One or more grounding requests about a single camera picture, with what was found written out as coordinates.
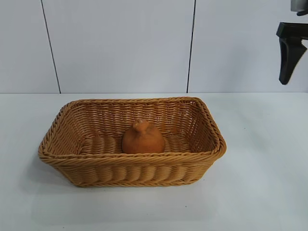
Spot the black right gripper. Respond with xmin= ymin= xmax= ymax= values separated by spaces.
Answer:
xmin=276 ymin=22 xmax=308 ymax=85

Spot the orange fruit with stem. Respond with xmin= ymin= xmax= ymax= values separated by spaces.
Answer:
xmin=122 ymin=117 xmax=166 ymax=154

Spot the tan woven wicker basket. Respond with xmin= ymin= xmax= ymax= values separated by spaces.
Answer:
xmin=38 ymin=96 xmax=227 ymax=189

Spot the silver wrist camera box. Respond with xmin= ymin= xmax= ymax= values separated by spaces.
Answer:
xmin=290 ymin=0 xmax=308 ymax=12

